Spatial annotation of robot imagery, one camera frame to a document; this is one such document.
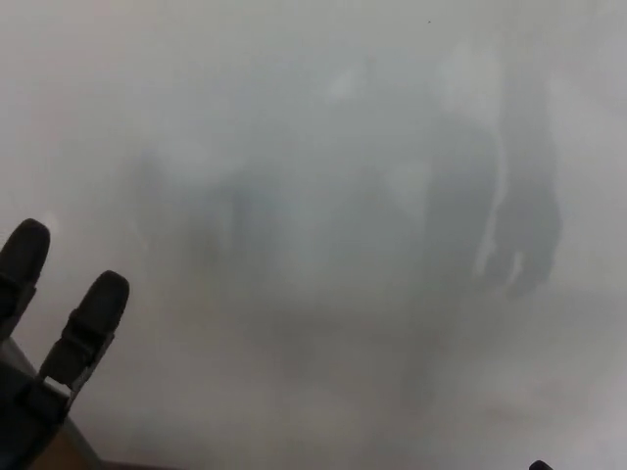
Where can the white whiteboard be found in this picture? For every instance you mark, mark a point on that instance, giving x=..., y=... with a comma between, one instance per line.
x=318, y=147

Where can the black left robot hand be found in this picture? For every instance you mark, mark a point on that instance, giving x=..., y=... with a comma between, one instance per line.
x=93, y=313

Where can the grey metal whiteboard frame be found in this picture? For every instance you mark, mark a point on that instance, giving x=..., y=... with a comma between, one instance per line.
x=74, y=437

